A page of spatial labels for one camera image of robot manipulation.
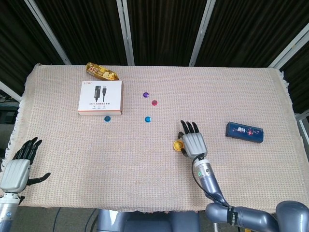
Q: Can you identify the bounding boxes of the golden snack packet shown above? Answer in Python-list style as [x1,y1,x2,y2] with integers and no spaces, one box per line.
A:
[85,62,120,81]

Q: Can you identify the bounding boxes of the yellow round cap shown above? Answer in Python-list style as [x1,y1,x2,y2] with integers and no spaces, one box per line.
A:
[173,140,185,152]

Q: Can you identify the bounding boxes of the white aluminium frame post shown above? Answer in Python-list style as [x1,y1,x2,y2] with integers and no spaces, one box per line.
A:
[116,0,135,66]
[188,0,217,67]
[0,81,22,102]
[267,23,309,70]
[23,0,72,65]

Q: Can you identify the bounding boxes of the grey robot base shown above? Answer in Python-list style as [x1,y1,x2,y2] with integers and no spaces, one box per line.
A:
[95,209,201,232]

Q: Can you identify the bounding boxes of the white USB cable box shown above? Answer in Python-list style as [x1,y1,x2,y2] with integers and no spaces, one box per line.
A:
[78,80,124,117]

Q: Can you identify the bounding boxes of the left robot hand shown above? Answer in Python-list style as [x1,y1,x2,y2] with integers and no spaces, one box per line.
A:
[0,137,51,193]

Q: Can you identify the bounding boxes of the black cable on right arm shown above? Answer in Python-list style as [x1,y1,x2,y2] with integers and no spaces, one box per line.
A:
[192,156,230,208]

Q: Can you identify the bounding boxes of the beige woven tablecloth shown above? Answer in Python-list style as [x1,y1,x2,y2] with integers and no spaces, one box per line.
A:
[0,63,305,216]

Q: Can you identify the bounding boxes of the dark blue rectangular box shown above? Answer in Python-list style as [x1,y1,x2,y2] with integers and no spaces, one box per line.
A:
[225,121,265,144]

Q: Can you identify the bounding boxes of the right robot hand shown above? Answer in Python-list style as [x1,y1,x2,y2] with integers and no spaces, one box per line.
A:
[177,120,209,160]

